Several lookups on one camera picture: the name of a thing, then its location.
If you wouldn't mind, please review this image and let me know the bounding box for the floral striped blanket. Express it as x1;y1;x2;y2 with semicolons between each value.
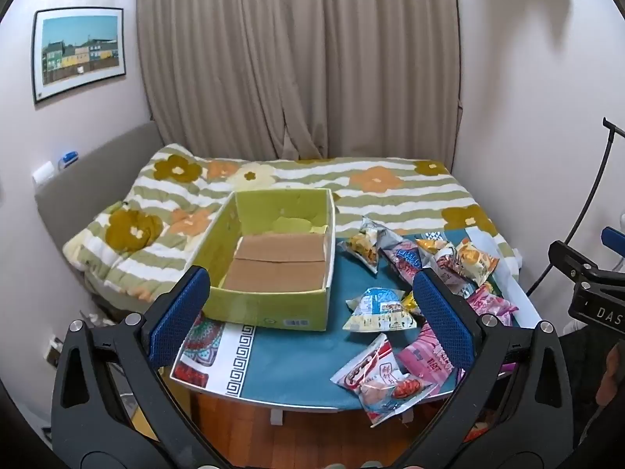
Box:
62;143;519;304

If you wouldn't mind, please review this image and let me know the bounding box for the orange white snack packet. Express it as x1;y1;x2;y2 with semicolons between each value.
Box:
456;238;501;287

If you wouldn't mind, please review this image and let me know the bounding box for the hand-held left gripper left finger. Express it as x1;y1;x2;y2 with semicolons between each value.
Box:
51;265;230;469

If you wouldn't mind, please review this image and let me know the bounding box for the green cardboard box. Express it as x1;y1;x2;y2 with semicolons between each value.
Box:
193;188;339;331

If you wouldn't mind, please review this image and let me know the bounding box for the framed picture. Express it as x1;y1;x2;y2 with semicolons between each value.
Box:
32;7;127;105

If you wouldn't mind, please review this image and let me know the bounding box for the silver yellow snack packet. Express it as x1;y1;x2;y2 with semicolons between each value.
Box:
338;216;392;274

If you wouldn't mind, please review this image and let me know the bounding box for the blue white pyramid snack packet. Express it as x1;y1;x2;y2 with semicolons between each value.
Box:
343;286;419;333

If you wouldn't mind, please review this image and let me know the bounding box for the grey headboard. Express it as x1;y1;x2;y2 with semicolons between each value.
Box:
34;121;163;265

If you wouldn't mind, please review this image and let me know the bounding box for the pink striped snack packet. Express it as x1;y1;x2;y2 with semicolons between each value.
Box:
395;325;464;385

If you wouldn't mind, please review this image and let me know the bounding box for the small orange snack packet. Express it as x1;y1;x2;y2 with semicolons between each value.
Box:
415;236;451;256

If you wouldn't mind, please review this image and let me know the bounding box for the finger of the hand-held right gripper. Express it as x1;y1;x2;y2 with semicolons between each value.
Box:
548;240;600;279
602;227;625;258

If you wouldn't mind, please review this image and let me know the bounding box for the beige curtain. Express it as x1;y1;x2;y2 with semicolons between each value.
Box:
136;0;463;163

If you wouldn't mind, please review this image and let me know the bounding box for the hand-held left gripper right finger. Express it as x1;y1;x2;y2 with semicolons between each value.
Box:
400;270;574;469

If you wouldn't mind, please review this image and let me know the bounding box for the white red chicken snack packet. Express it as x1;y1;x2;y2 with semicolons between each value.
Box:
331;333;443;426

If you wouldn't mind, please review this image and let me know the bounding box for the person's right hand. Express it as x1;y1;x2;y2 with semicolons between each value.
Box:
596;339;625;407

